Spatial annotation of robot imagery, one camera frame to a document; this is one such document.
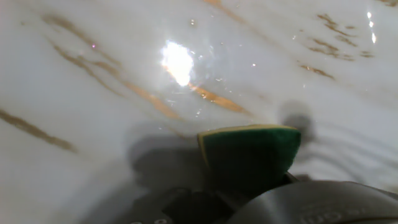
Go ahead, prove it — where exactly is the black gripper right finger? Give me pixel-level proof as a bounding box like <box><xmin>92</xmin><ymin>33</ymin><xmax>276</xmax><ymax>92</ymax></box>
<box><xmin>282</xmin><ymin>171</ymin><xmax>300</xmax><ymax>186</ymax></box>

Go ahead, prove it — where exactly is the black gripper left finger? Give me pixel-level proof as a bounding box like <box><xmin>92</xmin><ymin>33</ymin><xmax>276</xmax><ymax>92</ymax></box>
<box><xmin>123</xmin><ymin>185</ymin><xmax>249</xmax><ymax>224</ymax></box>

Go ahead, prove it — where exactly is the marble pattern board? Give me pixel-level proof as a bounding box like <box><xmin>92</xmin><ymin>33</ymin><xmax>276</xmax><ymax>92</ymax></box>
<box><xmin>0</xmin><ymin>0</ymin><xmax>398</xmax><ymax>224</ymax></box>

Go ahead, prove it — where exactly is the green yellow sponge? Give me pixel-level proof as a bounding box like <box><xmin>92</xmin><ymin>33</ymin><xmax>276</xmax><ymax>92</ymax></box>
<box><xmin>197</xmin><ymin>124</ymin><xmax>302</xmax><ymax>187</ymax></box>

